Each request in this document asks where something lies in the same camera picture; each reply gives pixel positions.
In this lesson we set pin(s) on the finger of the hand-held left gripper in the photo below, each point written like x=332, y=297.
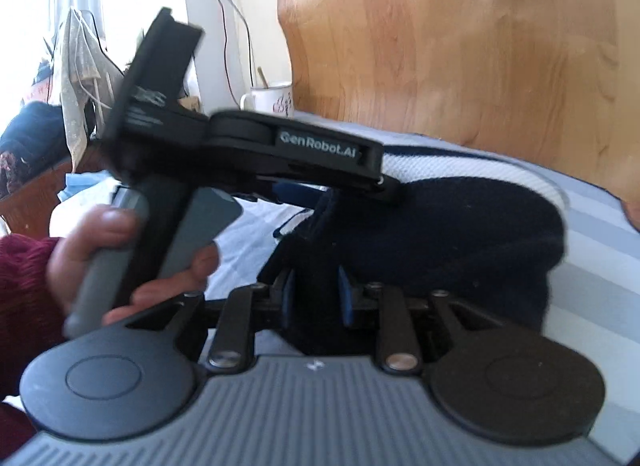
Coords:
x=350, y=184
x=300, y=195

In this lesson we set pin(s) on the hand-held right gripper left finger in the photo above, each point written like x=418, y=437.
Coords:
x=286, y=298

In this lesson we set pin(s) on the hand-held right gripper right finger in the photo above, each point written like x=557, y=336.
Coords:
x=346, y=296

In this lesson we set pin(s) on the navy and white knit garment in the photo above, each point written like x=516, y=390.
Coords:
x=450, y=236

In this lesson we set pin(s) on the dark clothes pile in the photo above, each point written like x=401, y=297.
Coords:
x=27, y=130

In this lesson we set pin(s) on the person's left hand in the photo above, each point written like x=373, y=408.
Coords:
x=110, y=231

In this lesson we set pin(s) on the light blue cloth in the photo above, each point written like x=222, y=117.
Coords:
x=82, y=185

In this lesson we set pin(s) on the white enamel mug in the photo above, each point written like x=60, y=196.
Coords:
x=270, y=100

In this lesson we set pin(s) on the beige hanging cloth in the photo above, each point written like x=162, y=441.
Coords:
x=75, y=95

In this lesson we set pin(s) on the brown wooden cabinet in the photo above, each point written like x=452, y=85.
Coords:
x=35, y=203

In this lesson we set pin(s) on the wooden headboard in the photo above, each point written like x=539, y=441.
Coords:
x=450, y=45

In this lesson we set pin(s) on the grey striped bed sheet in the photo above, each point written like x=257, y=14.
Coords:
x=592, y=266

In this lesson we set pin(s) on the person's maroon sweater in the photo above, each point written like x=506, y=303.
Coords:
x=12, y=427

